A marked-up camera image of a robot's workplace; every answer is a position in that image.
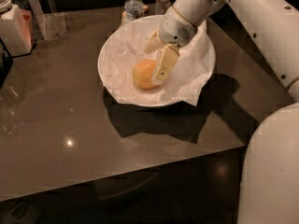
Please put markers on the orange fruit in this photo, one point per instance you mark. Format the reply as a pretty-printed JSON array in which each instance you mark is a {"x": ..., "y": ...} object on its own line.
[{"x": 142, "y": 74}]

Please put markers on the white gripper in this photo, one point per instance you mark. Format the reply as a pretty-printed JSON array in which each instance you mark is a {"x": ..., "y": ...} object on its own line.
[{"x": 175, "y": 28}]

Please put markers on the white bowl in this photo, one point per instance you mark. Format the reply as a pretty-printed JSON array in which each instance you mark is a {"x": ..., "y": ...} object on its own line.
[{"x": 106, "y": 66}]

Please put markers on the clear water bottle white cap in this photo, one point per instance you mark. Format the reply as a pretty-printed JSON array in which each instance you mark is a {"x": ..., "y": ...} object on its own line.
[{"x": 133, "y": 10}]

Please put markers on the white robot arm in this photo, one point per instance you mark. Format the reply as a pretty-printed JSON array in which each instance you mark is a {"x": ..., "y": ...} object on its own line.
[{"x": 269, "y": 189}]

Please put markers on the white paper liner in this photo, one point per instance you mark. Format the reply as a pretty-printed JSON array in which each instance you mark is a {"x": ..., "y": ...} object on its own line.
[{"x": 190, "y": 66}]

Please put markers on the white napkin dispenser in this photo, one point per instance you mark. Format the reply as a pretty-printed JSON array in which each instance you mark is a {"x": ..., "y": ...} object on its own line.
[{"x": 15, "y": 28}]

